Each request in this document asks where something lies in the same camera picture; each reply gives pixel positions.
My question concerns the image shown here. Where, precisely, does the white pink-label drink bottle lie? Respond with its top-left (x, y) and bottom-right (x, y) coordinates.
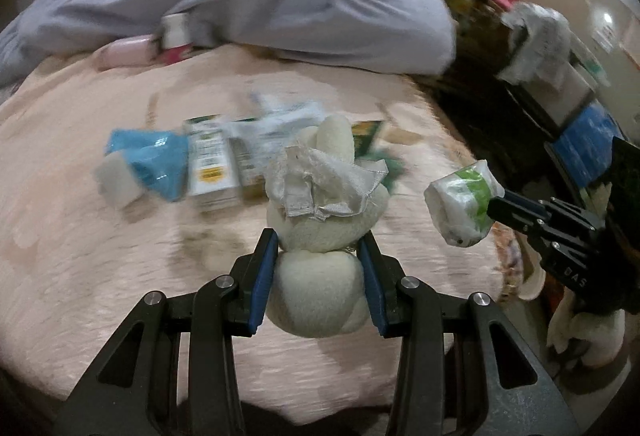
top-left (160, 13), bottom-right (192, 65)

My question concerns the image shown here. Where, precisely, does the green white wrapper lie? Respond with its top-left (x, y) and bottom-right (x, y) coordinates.
top-left (423, 160), bottom-right (506, 248)

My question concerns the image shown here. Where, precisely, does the gloved right hand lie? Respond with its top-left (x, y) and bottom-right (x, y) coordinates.
top-left (546, 286), bottom-right (626, 368)

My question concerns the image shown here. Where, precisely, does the white grey snack wrapper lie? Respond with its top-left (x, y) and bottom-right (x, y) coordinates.
top-left (230, 92), bottom-right (326, 153)

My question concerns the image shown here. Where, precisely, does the white plush rabbit toy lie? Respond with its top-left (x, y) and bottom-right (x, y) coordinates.
top-left (266, 115), bottom-right (390, 338)

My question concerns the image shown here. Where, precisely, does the blue plastic drawer box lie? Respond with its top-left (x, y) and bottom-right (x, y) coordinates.
top-left (552, 100), bottom-right (625, 188)

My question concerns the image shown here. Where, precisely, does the grey blue duvet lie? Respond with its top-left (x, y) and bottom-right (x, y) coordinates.
top-left (1, 0), bottom-right (456, 85)

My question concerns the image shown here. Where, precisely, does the white plastic bag pile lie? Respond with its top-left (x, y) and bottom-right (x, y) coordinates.
top-left (498, 2), bottom-right (572, 91)

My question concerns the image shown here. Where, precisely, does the white sponge block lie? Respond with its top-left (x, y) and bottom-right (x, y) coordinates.
top-left (93, 151), bottom-right (144, 210)

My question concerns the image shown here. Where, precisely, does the wooden baby crib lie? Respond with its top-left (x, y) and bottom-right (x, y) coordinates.
top-left (445, 0), bottom-right (510, 77)

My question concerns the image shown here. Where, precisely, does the blue snack bag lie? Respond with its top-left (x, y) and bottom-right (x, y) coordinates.
top-left (105, 129), bottom-right (189, 202)

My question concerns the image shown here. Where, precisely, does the green white milk carton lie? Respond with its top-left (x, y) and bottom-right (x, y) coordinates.
top-left (183, 115), bottom-right (241, 212)

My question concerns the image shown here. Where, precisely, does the white appliance box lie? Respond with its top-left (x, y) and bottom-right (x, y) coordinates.
top-left (523, 63), bottom-right (597, 129)

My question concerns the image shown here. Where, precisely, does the pink thermos bottle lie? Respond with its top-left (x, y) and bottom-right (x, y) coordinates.
top-left (92, 36), bottom-right (158, 70)

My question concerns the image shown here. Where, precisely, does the dark green snack bag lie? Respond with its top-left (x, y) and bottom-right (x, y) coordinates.
top-left (352, 120), bottom-right (405, 193)

